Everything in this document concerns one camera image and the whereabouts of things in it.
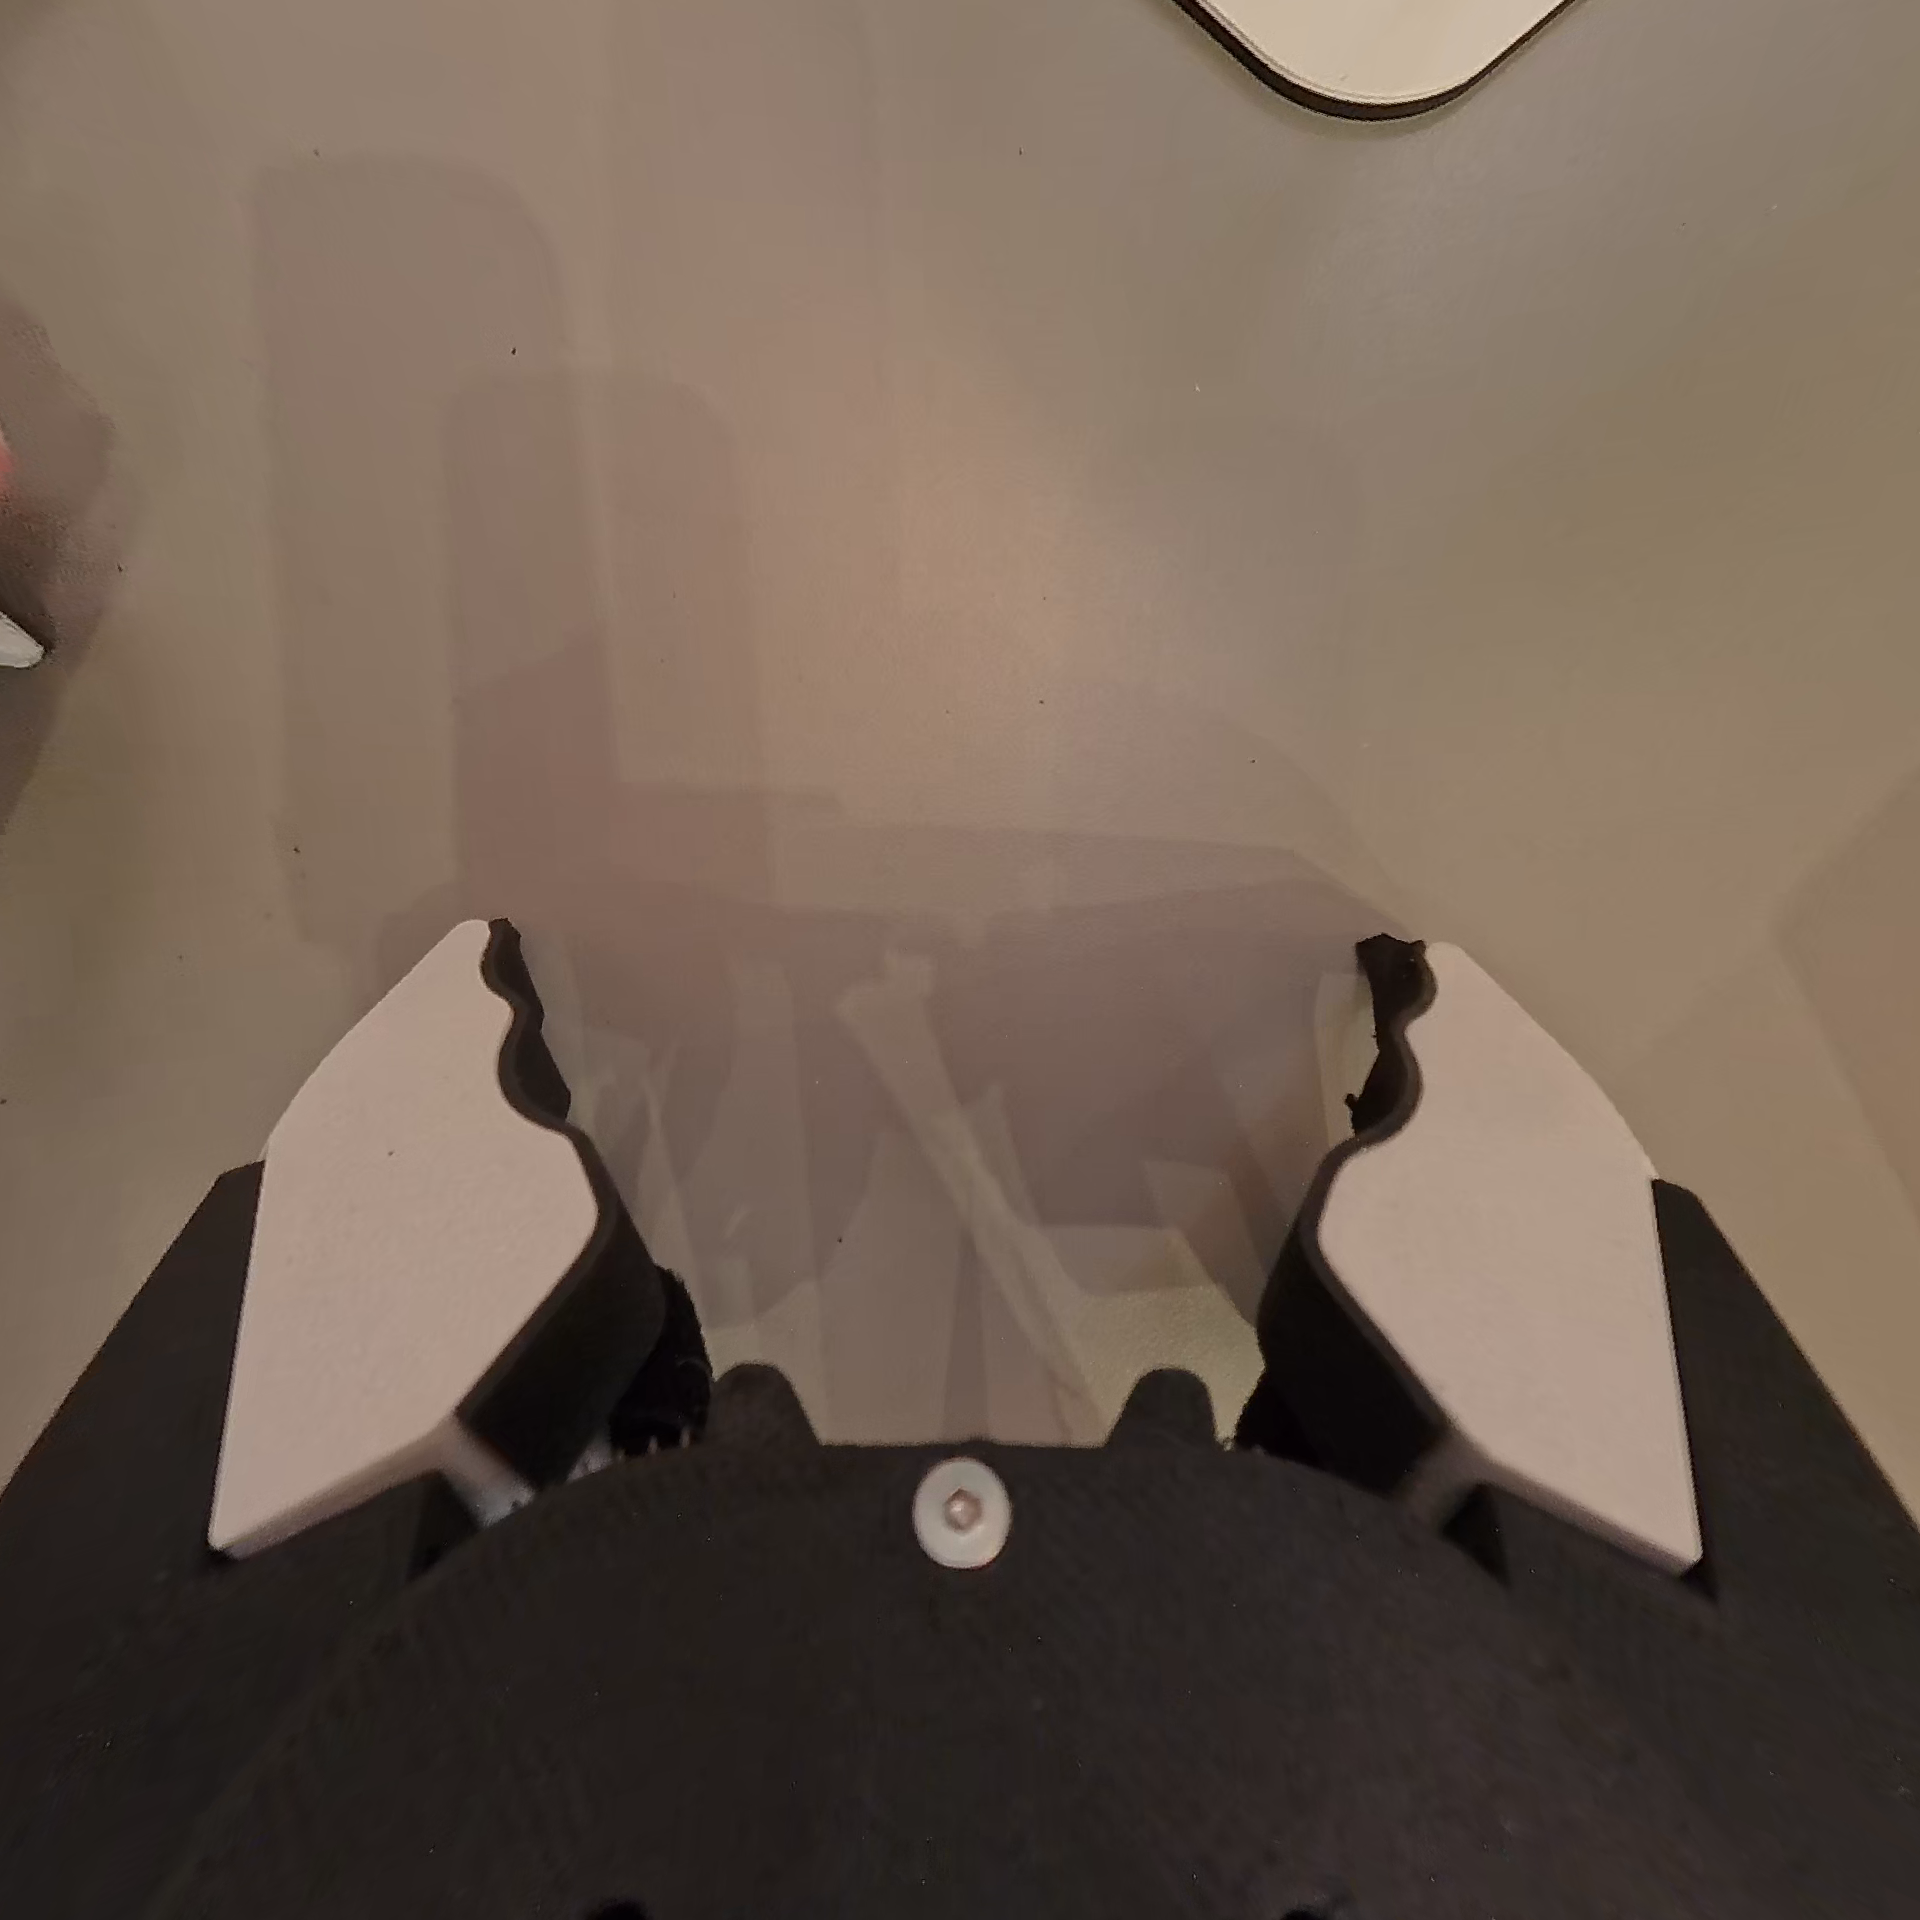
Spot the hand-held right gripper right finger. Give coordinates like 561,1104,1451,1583
1236,933,1705,1576

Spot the white document stand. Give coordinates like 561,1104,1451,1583
1171,0,1577,118

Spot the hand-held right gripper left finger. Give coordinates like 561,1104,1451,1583
207,917,713,1559

